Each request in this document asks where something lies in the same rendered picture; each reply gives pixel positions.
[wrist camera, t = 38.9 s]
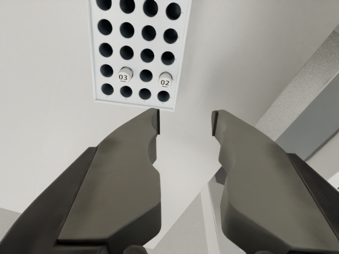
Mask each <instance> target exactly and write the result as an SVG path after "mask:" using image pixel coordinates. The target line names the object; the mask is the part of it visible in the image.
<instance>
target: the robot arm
mask: <svg viewBox="0 0 339 254"><path fill-rule="evenodd" d="M211 127H212V136H214V137H215V138H216V139H217V141H218V142H219V144H220V151H219V157H218V161H219V163H220V164H221V165H222V166H223V168H224V169H225V171H226V173H227V177H226V180H225V184H224V189H223V193H222V198H221V202H220V217H221V229H222V231H223V233H224V235H225V236H226V238H227V239H229V240H230V241H231V242H233V243H234V244H235V245H236V246H238V247H239V248H240V249H242V250H243V251H244V252H245V253H246V254H339V191H338V190H337V189H336V188H334V187H333V186H332V185H331V184H330V183H329V182H328V181H326V180H325V179H324V178H323V177H322V176H321V175H320V174H318V173H317V172H316V171H315V170H314V169H313V168H312V167H310V166H309V165H308V164H307V163H306V162H305V161H303V160H302V159H301V158H300V157H299V156H298V155H297V154H295V153H286V152H285V151H284V150H283V149H282V148H281V147H280V146H279V145H278V144H277V143H276V142H275V141H273V140H272V139H271V138H270V137H268V136H267V135H266V134H264V133H263V132H261V131H260V130H258V129H256V128H255V127H253V126H251V125H250V124H248V123H246V122H245V121H243V120H241V119H239V118H238V117H236V116H234V115H233V114H231V113H229V112H228V111H226V110H223V109H221V110H215V111H212V115H211ZM157 135H160V109H156V108H149V109H147V110H146V111H144V112H142V113H141V114H139V115H137V116H136V117H134V118H132V119H131V120H129V121H127V122H126V123H124V124H123V125H121V126H119V127H118V128H117V129H115V130H114V131H113V132H111V133H110V134H109V135H108V136H107V137H105V138H104V139H103V140H102V141H101V142H100V143H99V144H98V145H97V146H96V147H88V148H87V149H86V150H85V151H84V152H83V153H82V154H81V155H80V156H79V157H78V158H77V159H76V160H75V161H74V162H73V163H72V164H71V165H70V166H69V167H68V168H67V169H66V170H65V171H64V172H62V173H61V174H60V175H59V176H58V177H57V178H56V179H55V180H54V181H53V182H52V183H51V184H50V185H49V186H48V187H47V188H46V189H45V190H44V191H43V192H42V193H41V194H40V195H39V196H38V197H37V198H36V199H35V200H34V201H33V202H32V203H31V204H30V205H29V206H28V207H27V208H26V210H25V211H24V212H23V213H22V214H21V215H20V216H19V218H18V219H17V220H16V221H15V223H14V224H13V225H12V226H11V228H10V229H9V230H8V232H7V233H6V234H5V236H4V237H3V238H2V240H1V241H0V254H148V253H147V251H146V249H145V248H144V247H143V246H144V245H145V244H146V243H148V242H149V241H150V240H152V239H153V238H154V237H156V236H157V235H158V234H159V232H160V230H161V188H160V174H159V172H158V170H157V169H155V167H154V166H153V164H154V162H155V161H156V159H157V152H156V137H157Z"/></svg>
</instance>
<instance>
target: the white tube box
mask: <svg viewBox="0 0 339 254"><path fill-rule="evenodd" d="M191 3H192V0H86V7H87V20H88V32H89V45H90V58H91V71H92V84H93V97H94V102H99V103H107V104H115V105H124V106H132V107H140V108H156V109H160V110H165V111H173V112H174V111H175V107H176V101H177V94H178V88H179V81H180V75H181V68H182V62H183V56H184V49H185V43H186V36H187V30H188V23H189V16H190V10H191ZM123 67H129V68H130V69H131V70H132V71H133V75H132V78H131V80H130V81H129V83H127V84H121V83H120V82H119V81H118V80H117V74H118V72H119V71H120V70H121V69H122V68H123ZM163 72H168V73H170V74H171V76H172V85H171V87H170V88H169V89H162V88H160V86H159V84H158V81H159V77H160V74H161V73H163Z"/></svg>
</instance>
